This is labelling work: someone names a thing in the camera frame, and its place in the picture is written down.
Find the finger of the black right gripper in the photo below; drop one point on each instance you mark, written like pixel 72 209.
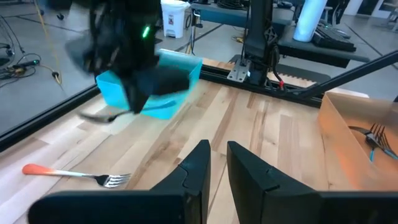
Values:
pixel 171 82
pixel 136 93

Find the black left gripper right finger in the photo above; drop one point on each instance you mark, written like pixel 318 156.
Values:
pixel 264 205

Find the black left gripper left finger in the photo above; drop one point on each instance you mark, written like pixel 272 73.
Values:
pixel 186 202

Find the teal plastic bin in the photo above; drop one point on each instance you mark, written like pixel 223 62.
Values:
pixel 186 67

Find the dark metal fork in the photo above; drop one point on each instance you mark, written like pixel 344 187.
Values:
pixel 357 129

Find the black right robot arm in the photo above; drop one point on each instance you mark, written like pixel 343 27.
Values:
pixel 261 31

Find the white trash bin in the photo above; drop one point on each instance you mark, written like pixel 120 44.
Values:
pixel 174 18

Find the grey cart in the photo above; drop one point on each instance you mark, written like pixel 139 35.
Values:
pixel 224 17

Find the orange plastic bin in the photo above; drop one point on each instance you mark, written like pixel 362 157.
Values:
pixel 335 149

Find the dark grey desk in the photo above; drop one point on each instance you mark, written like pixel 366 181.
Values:
pixel 311 56

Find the white cylindrical object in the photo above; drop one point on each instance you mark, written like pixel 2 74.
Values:
pixel 309 18

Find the black keyboard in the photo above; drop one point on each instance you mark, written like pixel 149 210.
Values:
pixel 334 39

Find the silver mounting bracket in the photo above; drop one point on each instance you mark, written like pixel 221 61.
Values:
pixel 239 71

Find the black aluminium table frame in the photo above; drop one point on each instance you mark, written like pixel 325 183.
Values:
pixel 46 116

